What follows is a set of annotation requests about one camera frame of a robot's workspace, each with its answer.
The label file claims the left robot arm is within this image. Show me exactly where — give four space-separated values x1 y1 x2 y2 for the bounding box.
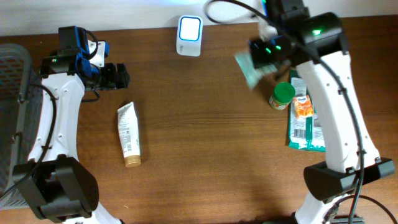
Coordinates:
12 26 130 223

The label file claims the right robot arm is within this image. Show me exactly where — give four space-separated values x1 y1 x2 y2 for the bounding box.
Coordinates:
251 1 396 223

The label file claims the mint green tissue pack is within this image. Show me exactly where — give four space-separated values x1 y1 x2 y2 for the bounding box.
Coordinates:
234 52 277 90

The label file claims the white cream tube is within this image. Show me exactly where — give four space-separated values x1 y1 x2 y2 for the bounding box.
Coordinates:
118 102 141 168

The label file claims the green lid jar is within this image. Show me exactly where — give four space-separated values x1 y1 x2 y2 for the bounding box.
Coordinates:
269 82 295 110

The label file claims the grey plastic mesh basket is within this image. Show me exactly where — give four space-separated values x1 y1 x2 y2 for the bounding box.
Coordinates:
1 44 42 194

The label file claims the orange tissue box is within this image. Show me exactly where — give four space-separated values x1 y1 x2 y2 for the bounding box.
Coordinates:
292 95 315 119

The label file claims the white barcode scanner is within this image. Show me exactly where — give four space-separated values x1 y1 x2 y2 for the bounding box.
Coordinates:
176 15 203 57

